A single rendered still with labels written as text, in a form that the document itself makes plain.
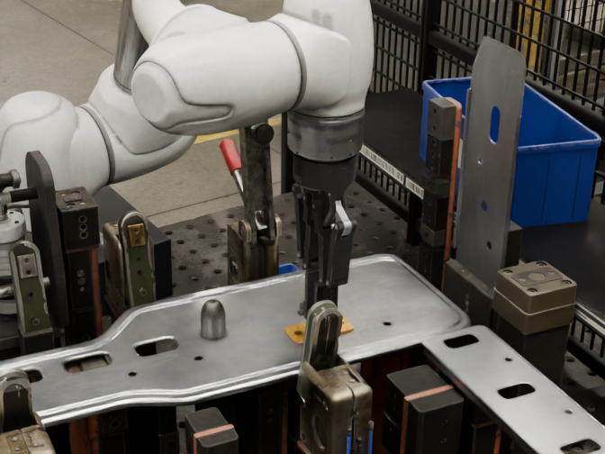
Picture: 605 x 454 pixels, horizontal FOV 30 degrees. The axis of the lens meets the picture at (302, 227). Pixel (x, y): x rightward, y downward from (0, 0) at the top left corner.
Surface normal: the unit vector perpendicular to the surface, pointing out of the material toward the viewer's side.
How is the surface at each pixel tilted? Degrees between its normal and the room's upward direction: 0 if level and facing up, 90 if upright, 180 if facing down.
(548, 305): 88
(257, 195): 81
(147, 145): 108
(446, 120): 90
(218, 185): 0
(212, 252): 0
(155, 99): 93
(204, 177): 0
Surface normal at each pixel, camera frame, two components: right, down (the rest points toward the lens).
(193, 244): 0.02, -0.90
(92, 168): 0.66, 0.40
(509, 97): -0.90, 0.18
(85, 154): 0.68, 0.21
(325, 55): 0.50, 0.17
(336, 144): 0.43, 0.41
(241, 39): 0.33, -0.62
